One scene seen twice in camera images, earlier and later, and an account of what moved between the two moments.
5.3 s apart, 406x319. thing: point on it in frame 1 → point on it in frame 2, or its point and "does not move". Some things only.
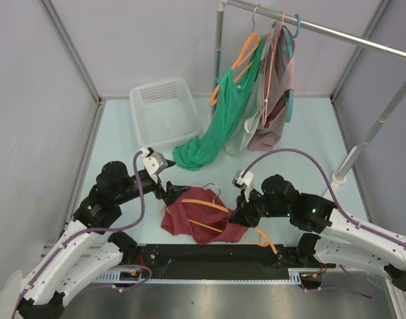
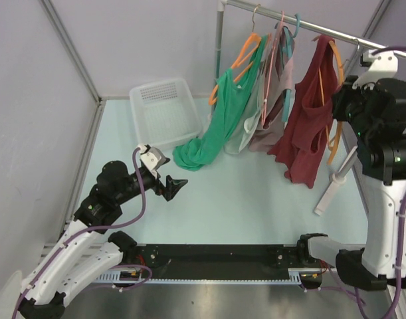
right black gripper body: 259,206 → 351,106
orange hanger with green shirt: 252,40 does not move
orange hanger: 264,244 → 341,84
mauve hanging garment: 280,79 does not move
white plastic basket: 165,112 does not move
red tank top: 200,212 → 305,143
